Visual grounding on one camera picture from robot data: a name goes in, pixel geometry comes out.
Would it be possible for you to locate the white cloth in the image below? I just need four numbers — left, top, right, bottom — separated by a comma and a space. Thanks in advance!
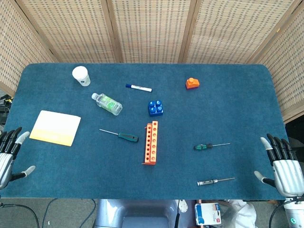
219, 199, 258, 228

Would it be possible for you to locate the silver black precision screwdriver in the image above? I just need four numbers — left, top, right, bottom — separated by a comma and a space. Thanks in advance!
197, 177, 236, 187

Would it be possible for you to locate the black floor equipment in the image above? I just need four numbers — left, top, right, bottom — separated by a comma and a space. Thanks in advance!
0, 95, 12, 125

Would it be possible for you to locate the blue felt tablecloth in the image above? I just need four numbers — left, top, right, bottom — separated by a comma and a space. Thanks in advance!
3, 63, 287, 200

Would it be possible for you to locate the white yellow notepad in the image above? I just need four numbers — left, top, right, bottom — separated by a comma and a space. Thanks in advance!
29, 110, 82, 147

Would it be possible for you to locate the white blue cardboard box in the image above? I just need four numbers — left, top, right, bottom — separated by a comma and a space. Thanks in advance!
194, 202, 222, 226

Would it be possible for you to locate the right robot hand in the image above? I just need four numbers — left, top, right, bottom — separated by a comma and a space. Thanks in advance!
254, 133, 304, 198

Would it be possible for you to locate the woven bamboo folding screen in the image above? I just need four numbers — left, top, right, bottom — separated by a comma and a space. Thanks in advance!
0, 0, 304, 124

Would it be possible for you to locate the white floral paper cup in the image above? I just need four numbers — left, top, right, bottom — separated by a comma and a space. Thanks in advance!
72, 66, 91, 87

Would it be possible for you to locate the white perforated plate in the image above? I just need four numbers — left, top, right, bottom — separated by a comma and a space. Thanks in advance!
178, 199, 189, 214

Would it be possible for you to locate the white marker blue cap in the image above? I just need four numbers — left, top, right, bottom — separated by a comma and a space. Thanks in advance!
125, 83, 152, 93

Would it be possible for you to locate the teal black handled screwdriver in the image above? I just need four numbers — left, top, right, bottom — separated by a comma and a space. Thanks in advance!
99, 129, 139, 143

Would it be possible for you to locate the blue building block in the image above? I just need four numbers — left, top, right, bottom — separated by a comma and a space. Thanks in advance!
148, 100, 164, 117

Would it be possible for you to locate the green black handled screwdriver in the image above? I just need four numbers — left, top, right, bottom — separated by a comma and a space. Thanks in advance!
193, 142, 231, 151

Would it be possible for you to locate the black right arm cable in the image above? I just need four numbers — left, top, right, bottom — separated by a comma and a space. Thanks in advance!
269, 200, 292, 228

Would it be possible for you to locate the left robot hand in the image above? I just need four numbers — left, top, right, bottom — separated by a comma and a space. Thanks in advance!
0, 127, 36, 190

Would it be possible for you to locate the orange tool rack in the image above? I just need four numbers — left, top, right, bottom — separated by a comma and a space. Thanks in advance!
142, 121, 159, 166

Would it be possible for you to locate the grey blue robot torso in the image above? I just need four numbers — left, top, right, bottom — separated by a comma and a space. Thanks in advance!
94, 199, 194, 228

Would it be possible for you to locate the orange and purple building block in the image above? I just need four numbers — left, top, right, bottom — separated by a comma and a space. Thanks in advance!
185, 77, 200, 90

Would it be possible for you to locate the clear plastic water bottle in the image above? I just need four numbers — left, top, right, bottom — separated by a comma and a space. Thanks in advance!
91, 93, 123, 116

